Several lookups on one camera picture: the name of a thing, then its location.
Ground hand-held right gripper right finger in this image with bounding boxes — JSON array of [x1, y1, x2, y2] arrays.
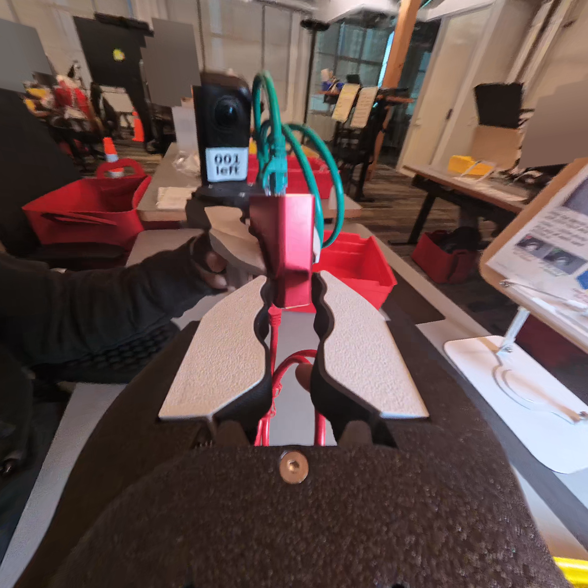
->
[[311, 271, 431, 420]]

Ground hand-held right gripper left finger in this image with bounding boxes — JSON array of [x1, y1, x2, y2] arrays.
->
[[158, 276, 274, 421]]

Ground red metal ethernet switch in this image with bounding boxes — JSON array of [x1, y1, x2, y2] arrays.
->
[[248, 194, 318, 308]]

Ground red plastic bin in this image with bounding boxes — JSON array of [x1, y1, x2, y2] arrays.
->
[[248, 154, 343, 200], [282, 232, 398, 313], [22, 158, 152, 249]]

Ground red ethernet cable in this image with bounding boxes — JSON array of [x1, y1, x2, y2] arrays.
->
[[254, 305, 327, 447]]

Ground green ethernet cable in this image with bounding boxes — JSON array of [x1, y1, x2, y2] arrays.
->
[[252, 71, 345, 251]]

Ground yellow plastic bin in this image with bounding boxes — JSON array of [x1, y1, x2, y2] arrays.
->
[[553, 556, 588, 588], [448, 155, 497, 177]]

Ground person's left forearm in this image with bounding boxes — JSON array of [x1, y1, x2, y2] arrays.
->
[[0, 239, 217, 368]]

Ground person's left hand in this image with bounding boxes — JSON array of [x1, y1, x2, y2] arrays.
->
[[188, 234, 230, 291]]

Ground person's right hand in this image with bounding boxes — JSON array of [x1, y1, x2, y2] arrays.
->
[[294, 362, 317, 395]]

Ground instruction sheet stand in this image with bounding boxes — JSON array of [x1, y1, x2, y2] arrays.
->
[[443, 158, 588, 474], [350, 86, 379, 129], [331, 83, 361, 124]]

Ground red fabric bag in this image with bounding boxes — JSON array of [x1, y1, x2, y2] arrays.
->
[[411, 230, 483, 283]]

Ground person's upper body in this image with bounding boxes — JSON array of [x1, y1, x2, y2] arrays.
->
[[0, 87, 81, 267]]

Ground cardboard box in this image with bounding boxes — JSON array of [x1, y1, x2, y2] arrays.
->
[[469, 124, 524, 171]]

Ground wooden post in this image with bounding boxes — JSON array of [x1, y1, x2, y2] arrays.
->
[[381, 0, 421, 90]]

